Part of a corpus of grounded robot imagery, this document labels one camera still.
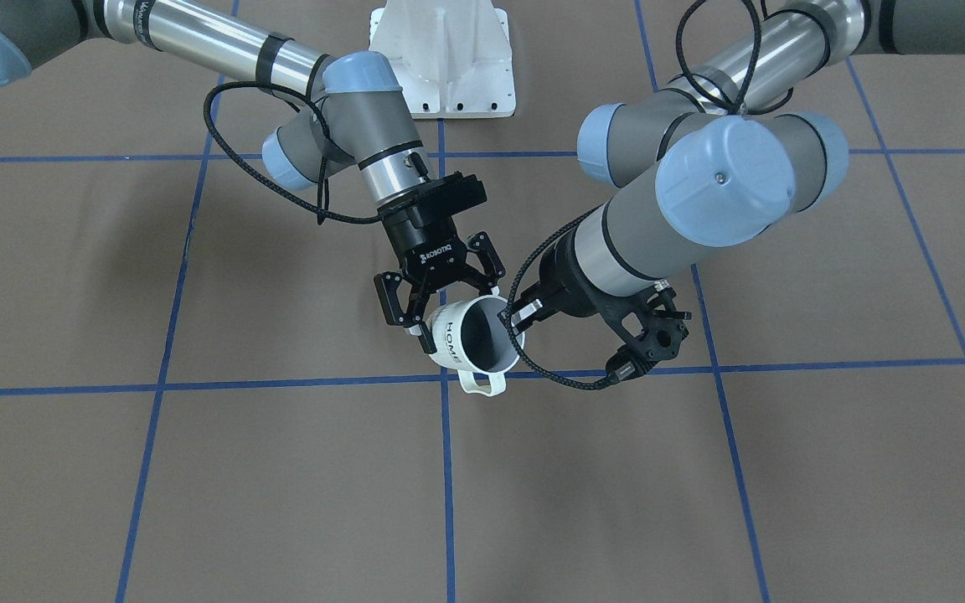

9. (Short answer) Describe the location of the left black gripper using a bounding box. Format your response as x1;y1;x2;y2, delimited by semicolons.
503;232;617;332

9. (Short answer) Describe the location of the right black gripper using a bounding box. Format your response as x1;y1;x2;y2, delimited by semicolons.
373;172;507;354

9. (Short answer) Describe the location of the white mug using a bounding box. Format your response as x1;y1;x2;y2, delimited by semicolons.
425;295;520;397

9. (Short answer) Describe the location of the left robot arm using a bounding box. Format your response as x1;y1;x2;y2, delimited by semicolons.
501;1;965;344

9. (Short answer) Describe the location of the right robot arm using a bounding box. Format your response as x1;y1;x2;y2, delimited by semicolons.
0;1;504;353

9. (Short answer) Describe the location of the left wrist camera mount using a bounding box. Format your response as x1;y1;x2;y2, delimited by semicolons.
594;279;692;383

